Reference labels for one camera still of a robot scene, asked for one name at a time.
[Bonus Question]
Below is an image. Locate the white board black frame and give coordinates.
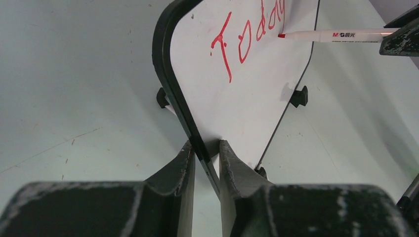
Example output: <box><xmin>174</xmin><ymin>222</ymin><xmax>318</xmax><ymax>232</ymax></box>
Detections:
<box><xmin>152</xmin><ymin>0</ymin><xmax>320</xmax><ymax>194</ymax></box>

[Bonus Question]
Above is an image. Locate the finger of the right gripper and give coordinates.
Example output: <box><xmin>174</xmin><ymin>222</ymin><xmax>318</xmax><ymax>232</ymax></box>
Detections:
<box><xmin>379</xmin><ymin>18</ymin><xmax>419</xmax><ymax>57</ymax></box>
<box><xmin>384</xmin><ymin>4</ymin><xmax>419</xmax><ymax>28</ymax></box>

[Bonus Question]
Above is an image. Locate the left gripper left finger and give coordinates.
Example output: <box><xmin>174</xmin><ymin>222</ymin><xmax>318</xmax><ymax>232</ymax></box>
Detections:
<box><xmin>0</xmin><ymin>142</ymin><xmax>195</xmax><ymax>237</ymax></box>

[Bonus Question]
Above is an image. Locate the black whiteboard marker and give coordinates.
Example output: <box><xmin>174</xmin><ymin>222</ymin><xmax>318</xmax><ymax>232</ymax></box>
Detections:
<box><xmin>397</xmin><ymin>174</ymin><xmax>419</xmax><ymax>213</ymax></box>

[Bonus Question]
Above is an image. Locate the red whiteboard marker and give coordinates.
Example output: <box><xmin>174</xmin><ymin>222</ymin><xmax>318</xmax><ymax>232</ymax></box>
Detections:
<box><xmin>278</xmin><ymin>28</ymin><xmax>399</xmax><ymax>43</ymax></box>

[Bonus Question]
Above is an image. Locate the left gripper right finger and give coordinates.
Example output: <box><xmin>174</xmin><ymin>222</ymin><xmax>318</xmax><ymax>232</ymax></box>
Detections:
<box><xmin>219</xmin><ymin>140</ymin><xmax>414</xmax><ymax>237</ymax></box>

